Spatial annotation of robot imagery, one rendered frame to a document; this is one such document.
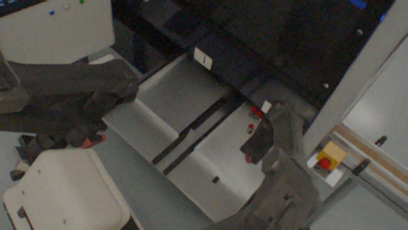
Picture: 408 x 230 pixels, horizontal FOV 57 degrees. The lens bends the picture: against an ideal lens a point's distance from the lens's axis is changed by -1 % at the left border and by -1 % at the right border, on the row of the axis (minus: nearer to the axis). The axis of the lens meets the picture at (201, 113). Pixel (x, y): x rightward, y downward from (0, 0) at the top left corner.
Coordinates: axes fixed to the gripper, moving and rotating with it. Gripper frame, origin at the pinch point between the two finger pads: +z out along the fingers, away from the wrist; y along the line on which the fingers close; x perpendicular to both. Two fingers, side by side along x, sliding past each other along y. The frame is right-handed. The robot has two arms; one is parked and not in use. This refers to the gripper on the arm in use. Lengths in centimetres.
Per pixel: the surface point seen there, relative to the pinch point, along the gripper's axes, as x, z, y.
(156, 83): 51, 18, 15
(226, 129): 17.0, 17.4, 18.8
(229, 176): 3.3, 16.6, 2.3
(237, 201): -4.5, 20.6, -0.8
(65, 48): 88, 19, 0
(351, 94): -11.6, -27.2, 20.6
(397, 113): -44, 79, 182
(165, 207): 30, 107, 19
